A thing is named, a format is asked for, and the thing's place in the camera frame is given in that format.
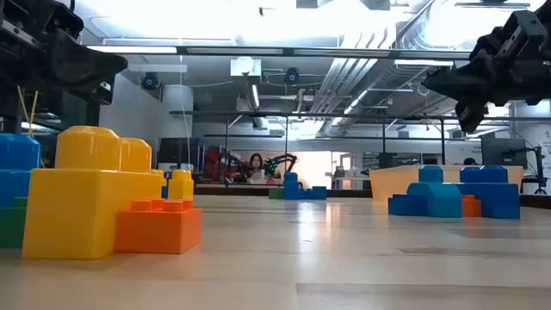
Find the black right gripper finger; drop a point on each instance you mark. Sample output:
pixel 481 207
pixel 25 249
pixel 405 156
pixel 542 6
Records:
pixel 471 116
pixel 465 82

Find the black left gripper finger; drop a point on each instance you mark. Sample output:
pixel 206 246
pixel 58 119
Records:
pixel 101 94
pixel 90 64

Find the large teal block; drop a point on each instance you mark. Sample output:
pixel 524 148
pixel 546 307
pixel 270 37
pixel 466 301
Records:
pixel 435 194

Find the large blue block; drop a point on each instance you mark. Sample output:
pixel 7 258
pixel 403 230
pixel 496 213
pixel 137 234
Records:
pixel 291 185
pixel 499 198
pixel 17 155

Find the translucent orange plastic bin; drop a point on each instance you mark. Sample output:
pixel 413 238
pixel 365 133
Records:
pixel 387 183

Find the large yellow block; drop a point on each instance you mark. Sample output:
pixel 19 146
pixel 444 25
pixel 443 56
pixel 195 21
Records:
pixel 86 206
pixel 181 187

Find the small green block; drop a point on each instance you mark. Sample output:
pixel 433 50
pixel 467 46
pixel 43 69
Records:
pixel 276 194
pixel 10 224

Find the black background robot arm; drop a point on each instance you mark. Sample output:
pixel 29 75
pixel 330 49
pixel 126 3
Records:
pixel 284 160
pixel 228 165

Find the ceiling light strip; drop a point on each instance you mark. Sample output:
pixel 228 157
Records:
pixel 131 49
pixel 419 63

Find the person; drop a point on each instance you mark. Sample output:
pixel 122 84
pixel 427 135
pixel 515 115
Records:
pixel 470 161
pixel 256 169

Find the black monitor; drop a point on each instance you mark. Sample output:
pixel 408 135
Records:
pixel 503 153

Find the black round ceiling device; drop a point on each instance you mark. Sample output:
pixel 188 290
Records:
pixel 150 81
pixel 292 76

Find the red chair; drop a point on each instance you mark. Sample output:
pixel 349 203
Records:
pixel 214 163

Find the white ceiling box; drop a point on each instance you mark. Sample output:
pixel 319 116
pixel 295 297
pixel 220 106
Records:
pixel 245 66

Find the black overhead crossbar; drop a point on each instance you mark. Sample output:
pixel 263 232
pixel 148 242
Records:
pixel 301 52

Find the black pipe rack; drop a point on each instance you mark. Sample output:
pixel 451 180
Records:
pixel 267 113

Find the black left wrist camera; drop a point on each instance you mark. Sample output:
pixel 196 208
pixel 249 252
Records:
pixel 64 19

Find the black wall screen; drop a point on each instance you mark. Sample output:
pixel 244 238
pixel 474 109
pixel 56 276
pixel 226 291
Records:
pixel 178 150

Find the black metal table frame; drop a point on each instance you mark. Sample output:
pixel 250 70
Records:
pixel 241 191

